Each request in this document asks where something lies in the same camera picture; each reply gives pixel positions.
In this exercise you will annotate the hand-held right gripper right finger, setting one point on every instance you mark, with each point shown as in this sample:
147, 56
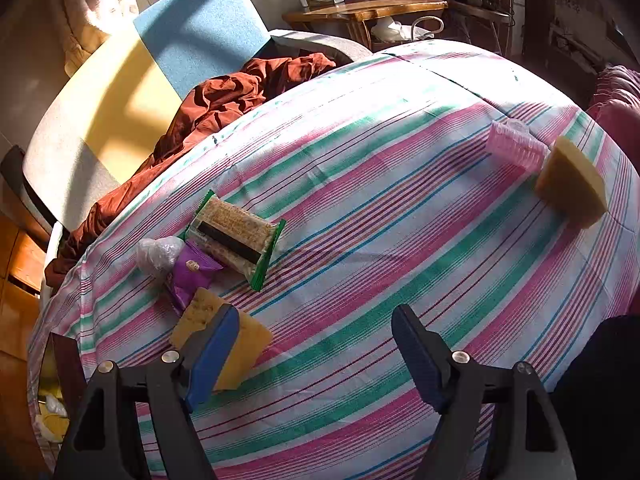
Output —
420, 360

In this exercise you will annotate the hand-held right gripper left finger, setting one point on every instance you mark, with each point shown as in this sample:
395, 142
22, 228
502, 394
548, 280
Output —
210, 360

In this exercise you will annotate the porous yellow sponge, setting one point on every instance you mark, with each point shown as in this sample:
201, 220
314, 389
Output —
245, 345

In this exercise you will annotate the maroon gift box gold inside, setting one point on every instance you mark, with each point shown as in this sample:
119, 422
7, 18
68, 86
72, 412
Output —
67, 365

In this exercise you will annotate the purple snack packet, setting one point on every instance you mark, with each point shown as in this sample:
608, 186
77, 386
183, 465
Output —
192, 272

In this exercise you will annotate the clear packet of white pastries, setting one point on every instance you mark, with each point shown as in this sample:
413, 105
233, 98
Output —
159, 255

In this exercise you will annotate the green-edged cracker packet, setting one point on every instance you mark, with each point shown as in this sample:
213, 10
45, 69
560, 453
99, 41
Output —
235, 235

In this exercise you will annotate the striped bed sheet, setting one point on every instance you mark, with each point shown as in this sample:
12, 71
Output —
375, 200

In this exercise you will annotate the wooden wardrobe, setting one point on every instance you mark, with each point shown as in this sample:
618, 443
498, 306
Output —
17, 300

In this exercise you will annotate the orange-yellow sponge wedge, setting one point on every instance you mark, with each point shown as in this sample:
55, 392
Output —
570, 182

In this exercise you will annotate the rust brown blanket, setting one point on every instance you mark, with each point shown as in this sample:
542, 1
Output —
210, 105

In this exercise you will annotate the blue and yellow chair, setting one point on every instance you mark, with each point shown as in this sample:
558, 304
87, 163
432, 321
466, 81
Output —
150, 70

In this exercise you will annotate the white plastic bag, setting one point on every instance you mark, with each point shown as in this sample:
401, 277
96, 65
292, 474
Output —
400, 30

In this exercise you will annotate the wooden side table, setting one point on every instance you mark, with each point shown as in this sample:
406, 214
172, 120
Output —
370, 12

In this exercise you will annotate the beige curtain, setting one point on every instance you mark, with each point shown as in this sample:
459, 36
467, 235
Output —
95, 5

